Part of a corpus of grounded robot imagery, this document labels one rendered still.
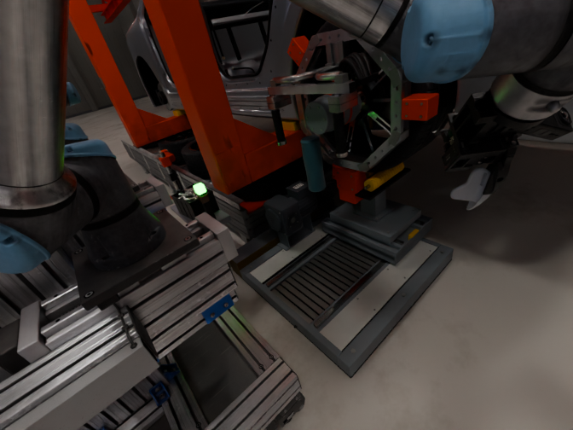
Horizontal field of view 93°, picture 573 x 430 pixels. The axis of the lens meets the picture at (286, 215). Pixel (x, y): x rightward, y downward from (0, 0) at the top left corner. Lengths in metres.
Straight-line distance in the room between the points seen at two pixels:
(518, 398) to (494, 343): 0.19
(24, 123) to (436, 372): 1.29
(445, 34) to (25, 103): 0.39
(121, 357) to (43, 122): 0.39
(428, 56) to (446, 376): 1.14
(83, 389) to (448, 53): 0.65
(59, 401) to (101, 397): 0.06
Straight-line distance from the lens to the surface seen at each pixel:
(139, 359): 0.60
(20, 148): 0.42
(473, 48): 0.30
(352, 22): 0.41
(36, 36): 0.37
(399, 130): 1.10
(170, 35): 1.32
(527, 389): 1.35
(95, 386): 0.61
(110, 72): 3.20
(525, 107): 0.41
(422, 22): 0.30
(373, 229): 1.48
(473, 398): 1.27
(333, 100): 0.94
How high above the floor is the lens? 1.12
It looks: 32 degrees down
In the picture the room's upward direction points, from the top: 13 degrees counter-clockwise
